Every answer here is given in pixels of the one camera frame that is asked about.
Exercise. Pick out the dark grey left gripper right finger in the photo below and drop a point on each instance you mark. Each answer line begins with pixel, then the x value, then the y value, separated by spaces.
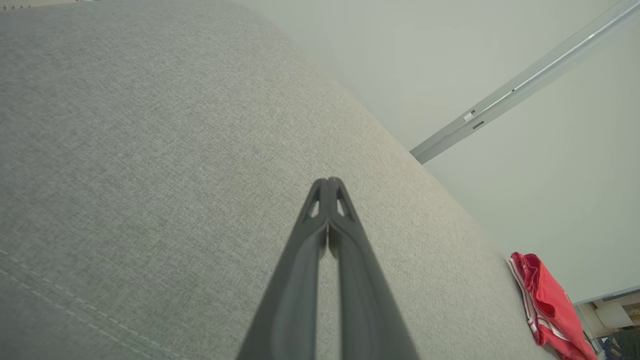
pixel 365 300

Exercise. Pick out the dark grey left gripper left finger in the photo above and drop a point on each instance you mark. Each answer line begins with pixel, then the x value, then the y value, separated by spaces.
pixel 290 300

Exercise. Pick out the red shorts with white stripe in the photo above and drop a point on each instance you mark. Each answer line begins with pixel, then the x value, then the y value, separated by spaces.
pixel 529 305

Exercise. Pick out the red and white jersey shirt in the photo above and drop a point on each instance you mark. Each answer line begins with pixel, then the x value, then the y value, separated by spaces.
pixel 555 305

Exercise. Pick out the grey fabric sofa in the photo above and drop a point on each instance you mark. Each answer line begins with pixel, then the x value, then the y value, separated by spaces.
pixel 150 150

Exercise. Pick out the white background furniture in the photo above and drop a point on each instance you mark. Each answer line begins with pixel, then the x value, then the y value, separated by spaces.
pixel 612 315

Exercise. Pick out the grey aluminium wall rail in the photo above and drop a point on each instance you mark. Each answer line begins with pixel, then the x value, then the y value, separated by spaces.
pixel 525 82

